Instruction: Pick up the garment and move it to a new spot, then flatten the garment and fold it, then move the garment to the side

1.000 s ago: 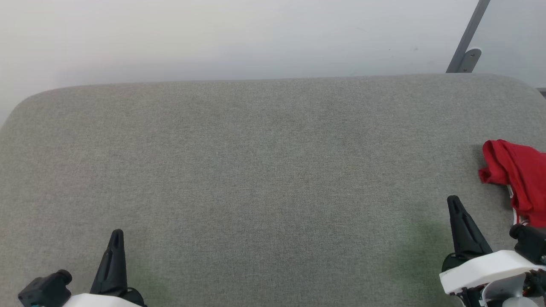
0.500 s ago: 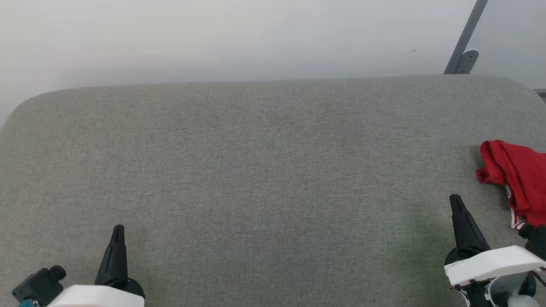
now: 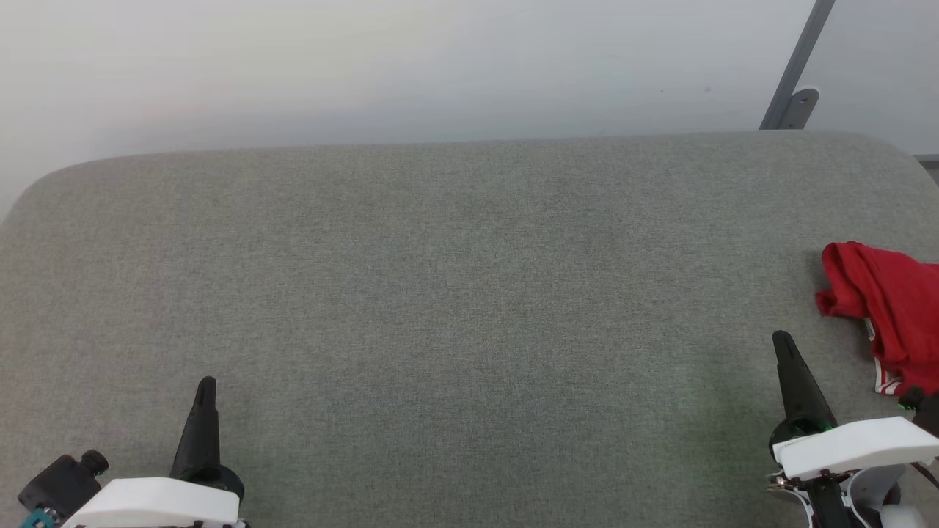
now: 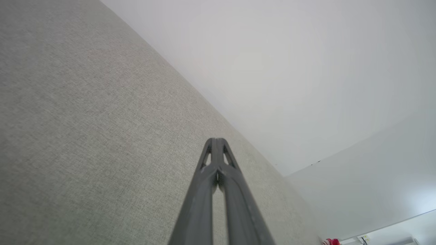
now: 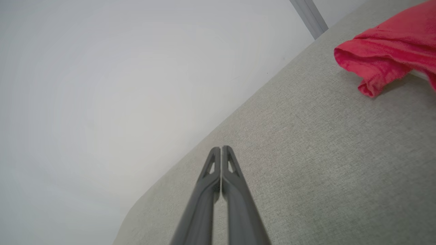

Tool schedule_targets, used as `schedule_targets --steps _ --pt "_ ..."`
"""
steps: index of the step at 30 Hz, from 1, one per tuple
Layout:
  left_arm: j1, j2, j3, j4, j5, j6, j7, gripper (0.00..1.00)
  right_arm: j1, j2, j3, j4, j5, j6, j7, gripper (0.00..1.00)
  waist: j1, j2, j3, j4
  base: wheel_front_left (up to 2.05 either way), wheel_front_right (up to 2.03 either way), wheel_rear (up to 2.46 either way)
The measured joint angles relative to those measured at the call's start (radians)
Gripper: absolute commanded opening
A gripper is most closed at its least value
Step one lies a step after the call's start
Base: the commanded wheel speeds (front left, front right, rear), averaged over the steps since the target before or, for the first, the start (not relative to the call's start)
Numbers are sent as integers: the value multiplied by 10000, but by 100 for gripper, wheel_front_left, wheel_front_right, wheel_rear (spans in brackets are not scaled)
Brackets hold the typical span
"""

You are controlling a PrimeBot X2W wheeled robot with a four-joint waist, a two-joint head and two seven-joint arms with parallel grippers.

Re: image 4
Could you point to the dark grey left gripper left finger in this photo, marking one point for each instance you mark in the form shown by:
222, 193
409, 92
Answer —
197, 214

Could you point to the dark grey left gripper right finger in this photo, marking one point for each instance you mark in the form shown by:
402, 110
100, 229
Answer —
243, 217

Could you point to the red fleece garment with lettering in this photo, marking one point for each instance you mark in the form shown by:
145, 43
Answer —
331, 242

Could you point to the grey fabric sofa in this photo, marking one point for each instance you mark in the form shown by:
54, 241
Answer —
85, 136

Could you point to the white wall socket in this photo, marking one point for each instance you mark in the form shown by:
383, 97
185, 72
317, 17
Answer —
363, 238

